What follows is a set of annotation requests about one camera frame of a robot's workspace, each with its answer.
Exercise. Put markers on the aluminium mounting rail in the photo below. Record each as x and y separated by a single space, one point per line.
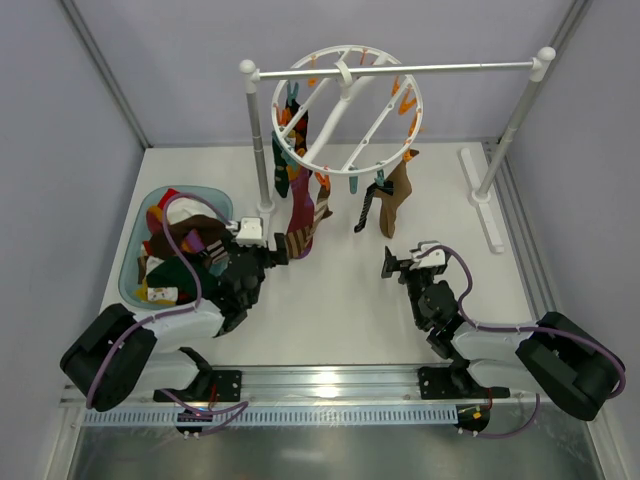
297 384

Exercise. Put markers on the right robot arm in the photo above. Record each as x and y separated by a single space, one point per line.
552 356

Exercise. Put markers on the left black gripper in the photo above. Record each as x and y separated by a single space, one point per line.
272 256

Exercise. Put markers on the dark green dotted sock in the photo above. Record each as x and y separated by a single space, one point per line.
281 178

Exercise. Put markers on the teal plastic clip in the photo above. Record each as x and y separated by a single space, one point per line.
353 184

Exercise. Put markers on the white metal clothes rack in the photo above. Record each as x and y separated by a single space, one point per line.
478 183

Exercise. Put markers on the white round clip hanger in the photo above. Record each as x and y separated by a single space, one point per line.
353 68

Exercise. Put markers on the brown striped sock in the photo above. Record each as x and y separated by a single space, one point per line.
312 225

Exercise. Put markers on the black white striped sock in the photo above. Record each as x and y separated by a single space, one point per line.
368 198

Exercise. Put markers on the orange plastic clip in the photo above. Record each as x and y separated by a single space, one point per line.
325 184

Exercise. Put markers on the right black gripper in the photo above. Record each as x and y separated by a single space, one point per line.
400 270

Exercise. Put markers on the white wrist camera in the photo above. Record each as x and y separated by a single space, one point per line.
428 254
250 232

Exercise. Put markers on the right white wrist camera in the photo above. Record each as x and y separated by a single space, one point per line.
428 254

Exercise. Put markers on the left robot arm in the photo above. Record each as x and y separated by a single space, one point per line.
122 353

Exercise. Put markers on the tan ribbed sock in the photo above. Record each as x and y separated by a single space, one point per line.
390 203

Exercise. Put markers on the slotted cable duct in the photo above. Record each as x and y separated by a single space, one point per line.
279 416

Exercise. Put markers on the maroon purple sock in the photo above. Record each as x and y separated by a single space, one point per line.
302 202

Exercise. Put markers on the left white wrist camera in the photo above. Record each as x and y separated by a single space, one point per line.
250 232

